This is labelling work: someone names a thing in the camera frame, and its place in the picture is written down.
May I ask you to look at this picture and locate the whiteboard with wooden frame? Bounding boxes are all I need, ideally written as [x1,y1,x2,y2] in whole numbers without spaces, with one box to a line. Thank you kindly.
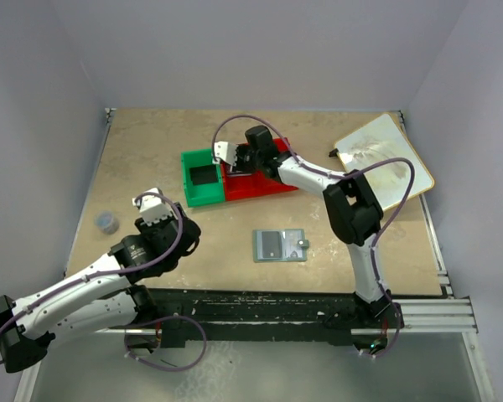
[329,111,435,217]

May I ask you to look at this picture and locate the purple cable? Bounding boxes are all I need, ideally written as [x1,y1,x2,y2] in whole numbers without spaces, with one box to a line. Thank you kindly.
[0,192,184,369]
[211,114,417,327]

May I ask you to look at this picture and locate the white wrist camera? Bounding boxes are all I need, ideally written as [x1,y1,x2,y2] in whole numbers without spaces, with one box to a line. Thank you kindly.
[212,141,238,166]
[132,188,174,226]

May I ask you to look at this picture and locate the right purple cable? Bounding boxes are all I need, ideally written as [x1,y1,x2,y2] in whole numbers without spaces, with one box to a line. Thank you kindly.
[211,114,417,327]

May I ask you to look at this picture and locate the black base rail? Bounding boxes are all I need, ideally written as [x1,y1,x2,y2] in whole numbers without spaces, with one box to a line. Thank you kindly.
[125,286,404,348]

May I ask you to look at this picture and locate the red plastic bin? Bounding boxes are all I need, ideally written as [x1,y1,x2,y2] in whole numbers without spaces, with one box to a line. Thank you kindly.
[220,162,262,201]
[258,137,297,195]

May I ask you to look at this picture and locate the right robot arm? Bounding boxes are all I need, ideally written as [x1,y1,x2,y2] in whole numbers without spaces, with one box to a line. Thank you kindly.
[215,126,401,319]

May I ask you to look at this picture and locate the green plastic bin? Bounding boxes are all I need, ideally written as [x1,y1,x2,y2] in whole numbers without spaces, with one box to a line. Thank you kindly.
[181,148,226,208]

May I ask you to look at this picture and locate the middle red plastic bin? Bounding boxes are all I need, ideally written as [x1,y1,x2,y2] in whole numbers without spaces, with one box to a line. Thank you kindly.
[220,162,262,201]

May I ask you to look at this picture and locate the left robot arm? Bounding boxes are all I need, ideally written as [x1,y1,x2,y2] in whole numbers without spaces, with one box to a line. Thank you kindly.
[0,213,201,374]

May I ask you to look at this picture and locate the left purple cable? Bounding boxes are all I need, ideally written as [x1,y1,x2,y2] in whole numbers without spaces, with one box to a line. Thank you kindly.
[0,192,184,369]

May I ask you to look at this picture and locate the black card in green bin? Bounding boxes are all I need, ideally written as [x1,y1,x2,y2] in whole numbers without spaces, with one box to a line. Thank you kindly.
[189,165,218,186]

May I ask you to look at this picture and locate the right red plastic bin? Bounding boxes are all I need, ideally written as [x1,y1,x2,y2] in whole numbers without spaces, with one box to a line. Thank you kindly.
[258,137,297,195]

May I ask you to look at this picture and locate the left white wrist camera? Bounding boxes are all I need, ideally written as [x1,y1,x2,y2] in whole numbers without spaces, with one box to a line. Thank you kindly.
[132,188,174,226]

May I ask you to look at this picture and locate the green card holder wallet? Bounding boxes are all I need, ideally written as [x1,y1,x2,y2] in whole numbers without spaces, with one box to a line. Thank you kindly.
[252,229,310,263]

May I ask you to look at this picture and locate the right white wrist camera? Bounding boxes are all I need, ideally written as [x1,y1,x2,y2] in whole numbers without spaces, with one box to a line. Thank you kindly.
[212,141,238,166]

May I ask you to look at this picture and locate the dark grey card in holder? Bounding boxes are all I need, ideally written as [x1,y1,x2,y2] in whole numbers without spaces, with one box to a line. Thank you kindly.
[261,231,283,260]

